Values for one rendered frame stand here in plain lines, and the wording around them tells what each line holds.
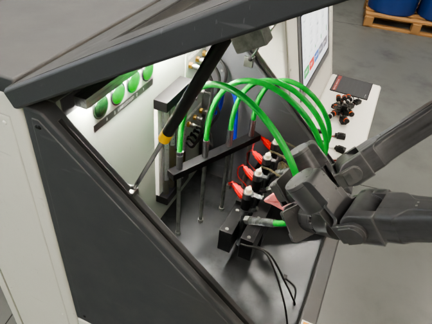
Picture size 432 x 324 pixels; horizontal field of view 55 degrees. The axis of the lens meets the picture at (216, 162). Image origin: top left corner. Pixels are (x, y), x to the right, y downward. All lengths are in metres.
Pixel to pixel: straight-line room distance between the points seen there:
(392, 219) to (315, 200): 0.13
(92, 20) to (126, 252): 0.48
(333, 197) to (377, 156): 0.25
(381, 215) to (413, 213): 0.04
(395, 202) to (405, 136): 0.30
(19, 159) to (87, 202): 0.15
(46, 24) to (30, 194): 0.34
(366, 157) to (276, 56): 0.48
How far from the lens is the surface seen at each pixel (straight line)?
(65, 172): 0.79
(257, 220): 0.97
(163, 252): 0.79
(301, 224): 0.80
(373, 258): 2.56
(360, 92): 1.91
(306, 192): 0.69
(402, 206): 0.64
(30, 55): 0.81
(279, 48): 1.25
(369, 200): 0.68
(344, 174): 0.90
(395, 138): 0.93
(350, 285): 2.39
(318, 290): 1.12
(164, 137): 0.63
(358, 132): 1.64
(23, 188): 0.92
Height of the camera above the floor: 1.84
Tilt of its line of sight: 40 degrees down
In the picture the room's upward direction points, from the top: 5 degrees clockwise
